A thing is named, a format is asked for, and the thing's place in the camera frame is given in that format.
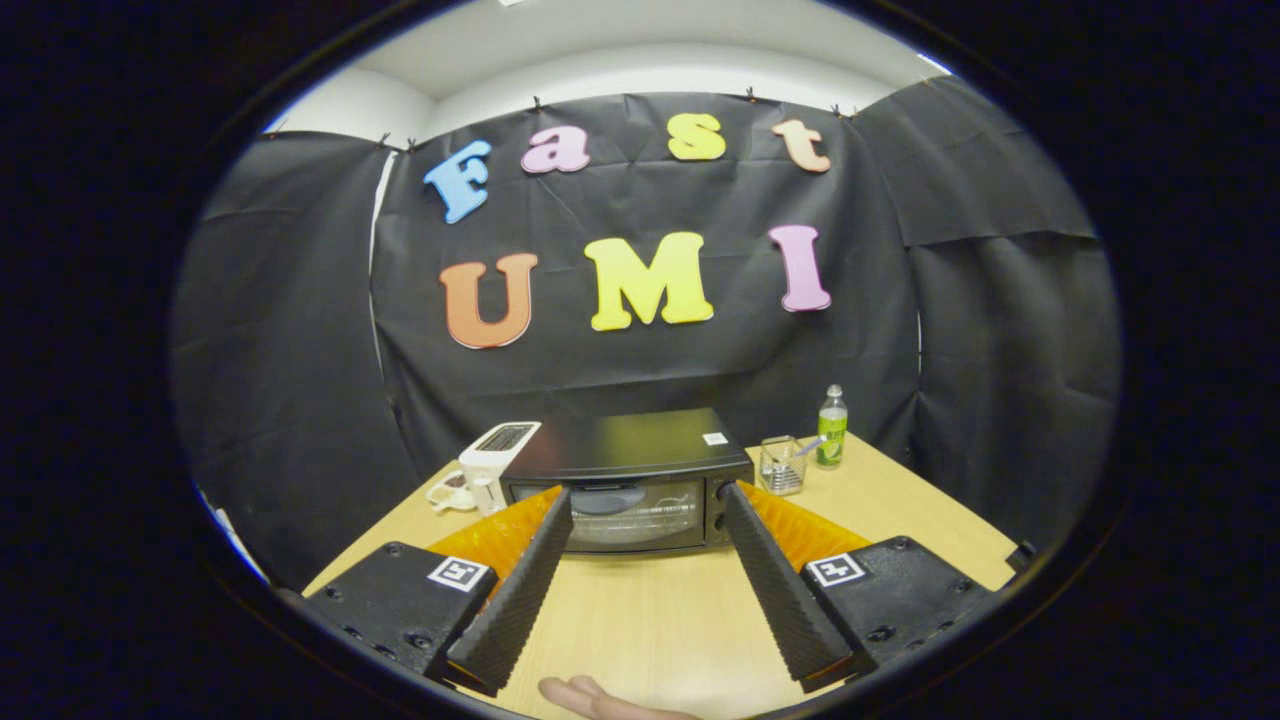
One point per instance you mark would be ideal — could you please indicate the white pop-up toaster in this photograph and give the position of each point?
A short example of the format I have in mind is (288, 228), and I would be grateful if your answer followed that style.
(490, 465)

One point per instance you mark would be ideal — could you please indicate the green drink bottle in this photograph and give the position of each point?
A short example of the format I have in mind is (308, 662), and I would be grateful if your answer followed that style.
(832, 430)

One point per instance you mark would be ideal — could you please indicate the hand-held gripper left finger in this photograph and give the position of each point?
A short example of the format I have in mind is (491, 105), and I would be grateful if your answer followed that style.
(515, 595)

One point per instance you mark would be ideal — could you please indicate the spoon in glass cup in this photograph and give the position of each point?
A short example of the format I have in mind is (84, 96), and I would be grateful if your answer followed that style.
(810, 447)

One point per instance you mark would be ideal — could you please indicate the small white dish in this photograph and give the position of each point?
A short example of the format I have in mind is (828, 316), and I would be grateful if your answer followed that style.
(445, 495)

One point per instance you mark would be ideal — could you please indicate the clear glass cup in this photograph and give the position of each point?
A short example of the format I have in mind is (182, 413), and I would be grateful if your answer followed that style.
(780, 470)

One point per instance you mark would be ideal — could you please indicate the ceiling light panel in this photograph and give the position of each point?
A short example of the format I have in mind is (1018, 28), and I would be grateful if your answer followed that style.
(935, 64)

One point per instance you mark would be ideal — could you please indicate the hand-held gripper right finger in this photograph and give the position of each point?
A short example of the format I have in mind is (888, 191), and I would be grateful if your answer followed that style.
(785, 590)

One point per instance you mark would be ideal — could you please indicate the black toaster oven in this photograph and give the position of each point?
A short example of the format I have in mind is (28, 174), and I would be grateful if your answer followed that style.
(630, 445)

